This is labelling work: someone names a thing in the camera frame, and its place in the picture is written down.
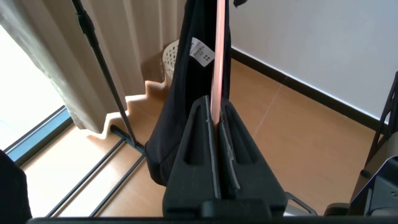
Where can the black garment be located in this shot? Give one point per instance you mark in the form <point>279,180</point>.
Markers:
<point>186,93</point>

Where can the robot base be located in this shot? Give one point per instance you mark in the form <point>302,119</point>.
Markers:
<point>379,189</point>

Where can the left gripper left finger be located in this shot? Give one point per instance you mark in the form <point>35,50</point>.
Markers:
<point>192,174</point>

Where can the beige curtain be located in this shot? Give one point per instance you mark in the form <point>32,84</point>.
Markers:
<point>124,46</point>

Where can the pink clothes hanger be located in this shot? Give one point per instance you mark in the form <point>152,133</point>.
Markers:
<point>218,62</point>

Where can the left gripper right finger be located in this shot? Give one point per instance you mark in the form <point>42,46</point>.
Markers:
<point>252,177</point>

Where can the black knitted shorts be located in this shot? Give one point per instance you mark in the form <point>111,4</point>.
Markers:
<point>12,193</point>

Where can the white laundry basket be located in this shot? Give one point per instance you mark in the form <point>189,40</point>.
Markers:
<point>170,59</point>

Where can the black clothes rack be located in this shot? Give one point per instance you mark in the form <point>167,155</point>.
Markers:
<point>93,46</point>

